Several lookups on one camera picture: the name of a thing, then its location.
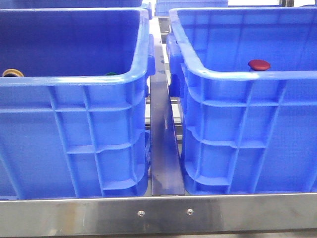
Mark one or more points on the red push button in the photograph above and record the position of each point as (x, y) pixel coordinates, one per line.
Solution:
(258, 65)

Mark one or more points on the yellow push button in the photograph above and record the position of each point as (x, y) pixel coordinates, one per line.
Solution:
(12, 73)

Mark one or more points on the steel divider bar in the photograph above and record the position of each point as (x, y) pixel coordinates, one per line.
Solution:
(166, 175)

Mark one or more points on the green push button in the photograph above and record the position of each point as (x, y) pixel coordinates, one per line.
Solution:
(111, 74)

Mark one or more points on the blue plastic bin left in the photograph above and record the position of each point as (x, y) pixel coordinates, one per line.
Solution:
(66, 129)

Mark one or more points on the blue plastic bin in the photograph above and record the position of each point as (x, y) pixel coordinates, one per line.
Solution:
(246, 131)
(66, 129)

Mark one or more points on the blue plastic bin right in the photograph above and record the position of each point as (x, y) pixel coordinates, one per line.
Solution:
(246, 131)

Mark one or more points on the blue bin rear right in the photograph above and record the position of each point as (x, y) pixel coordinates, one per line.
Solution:
(162, 7)

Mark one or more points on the blue bin rear left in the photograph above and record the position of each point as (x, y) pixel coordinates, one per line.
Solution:
(24, 4)

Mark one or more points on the steel front rail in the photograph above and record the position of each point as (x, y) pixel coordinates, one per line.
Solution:
(158, 215)

